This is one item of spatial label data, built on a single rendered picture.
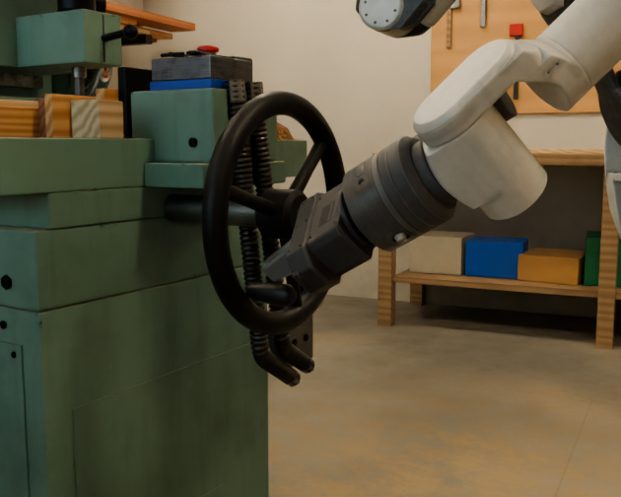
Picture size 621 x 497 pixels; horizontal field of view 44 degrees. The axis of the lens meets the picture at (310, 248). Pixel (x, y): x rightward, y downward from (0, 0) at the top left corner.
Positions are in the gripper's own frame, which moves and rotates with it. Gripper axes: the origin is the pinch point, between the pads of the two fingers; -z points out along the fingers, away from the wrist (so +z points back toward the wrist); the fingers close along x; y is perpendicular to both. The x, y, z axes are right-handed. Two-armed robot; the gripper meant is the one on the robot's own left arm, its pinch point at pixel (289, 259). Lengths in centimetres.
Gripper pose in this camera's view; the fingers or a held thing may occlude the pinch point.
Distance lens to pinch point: 80.1
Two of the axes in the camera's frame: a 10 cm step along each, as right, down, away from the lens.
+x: 1.6, -6.3, 7.6
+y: -6.6, -6.4, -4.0
